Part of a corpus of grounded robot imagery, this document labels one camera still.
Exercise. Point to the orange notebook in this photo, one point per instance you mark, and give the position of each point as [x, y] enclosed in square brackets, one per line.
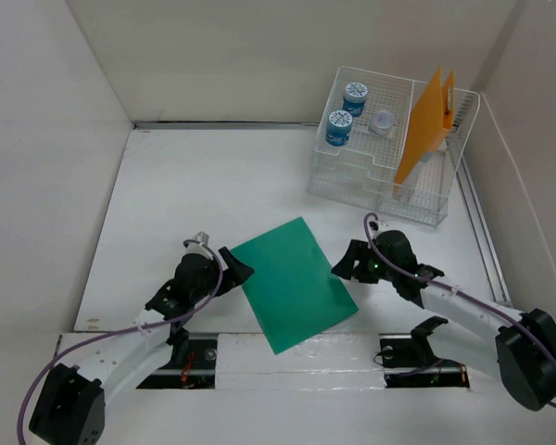
[430, 123]

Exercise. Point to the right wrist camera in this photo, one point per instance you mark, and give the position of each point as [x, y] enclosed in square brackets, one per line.
[377, 226]

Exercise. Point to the blue tape roll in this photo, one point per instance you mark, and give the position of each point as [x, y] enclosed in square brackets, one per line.
[354, 98]
[338, 127]

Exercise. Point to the green notebook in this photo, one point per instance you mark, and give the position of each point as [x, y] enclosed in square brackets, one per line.
[292, 292]

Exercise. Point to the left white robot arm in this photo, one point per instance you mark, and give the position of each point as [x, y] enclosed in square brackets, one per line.
[74, 400]

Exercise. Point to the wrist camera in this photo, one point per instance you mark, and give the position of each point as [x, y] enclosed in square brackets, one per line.
[377, 226]
[197, 244]

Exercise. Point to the white wire rack organizer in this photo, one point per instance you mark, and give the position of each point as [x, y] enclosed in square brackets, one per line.
[361, 173]

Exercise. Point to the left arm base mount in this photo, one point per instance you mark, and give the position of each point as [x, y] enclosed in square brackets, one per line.
[192, 364]

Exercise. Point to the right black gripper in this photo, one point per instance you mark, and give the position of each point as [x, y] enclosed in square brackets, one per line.
[357, 250]

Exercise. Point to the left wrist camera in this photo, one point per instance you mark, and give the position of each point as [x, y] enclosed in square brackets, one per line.
[197, 244]

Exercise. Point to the small clear tape roll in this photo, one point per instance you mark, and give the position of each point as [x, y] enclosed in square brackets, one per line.
[382, 122]

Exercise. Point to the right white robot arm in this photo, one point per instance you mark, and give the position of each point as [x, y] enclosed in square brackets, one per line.
[518, 348]

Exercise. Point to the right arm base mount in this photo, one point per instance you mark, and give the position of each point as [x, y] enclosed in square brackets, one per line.
[408, 360]

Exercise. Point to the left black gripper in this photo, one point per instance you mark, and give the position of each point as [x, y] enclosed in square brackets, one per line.
[233, 275]

